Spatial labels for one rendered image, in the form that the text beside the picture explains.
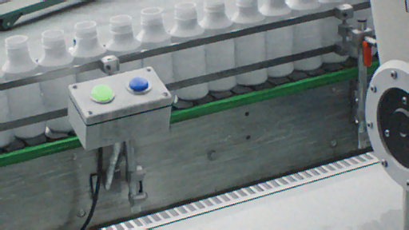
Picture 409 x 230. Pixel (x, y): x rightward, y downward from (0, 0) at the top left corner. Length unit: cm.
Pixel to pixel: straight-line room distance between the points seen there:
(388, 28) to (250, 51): 65
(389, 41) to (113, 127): 51
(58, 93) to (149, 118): 19
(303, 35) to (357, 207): 171
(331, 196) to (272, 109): 176
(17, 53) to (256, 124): 45
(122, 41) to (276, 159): 38
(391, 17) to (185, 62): 65
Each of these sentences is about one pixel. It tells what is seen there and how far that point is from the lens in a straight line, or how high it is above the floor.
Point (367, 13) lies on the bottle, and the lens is 191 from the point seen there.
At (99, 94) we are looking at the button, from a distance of 152.
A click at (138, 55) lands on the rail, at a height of 111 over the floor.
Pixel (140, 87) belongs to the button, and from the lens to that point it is 154.
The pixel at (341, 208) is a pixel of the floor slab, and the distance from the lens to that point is 350.
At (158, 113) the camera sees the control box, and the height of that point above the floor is 107.
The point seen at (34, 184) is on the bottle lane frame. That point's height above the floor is 94.
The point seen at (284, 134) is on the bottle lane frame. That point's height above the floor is 90.
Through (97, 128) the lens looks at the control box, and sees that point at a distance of 152.
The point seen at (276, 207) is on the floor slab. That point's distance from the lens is 351.
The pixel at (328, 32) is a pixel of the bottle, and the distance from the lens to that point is 189.
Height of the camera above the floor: 168
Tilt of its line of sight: 24 degrees down
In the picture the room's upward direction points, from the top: 5 degrees counter-clockwise
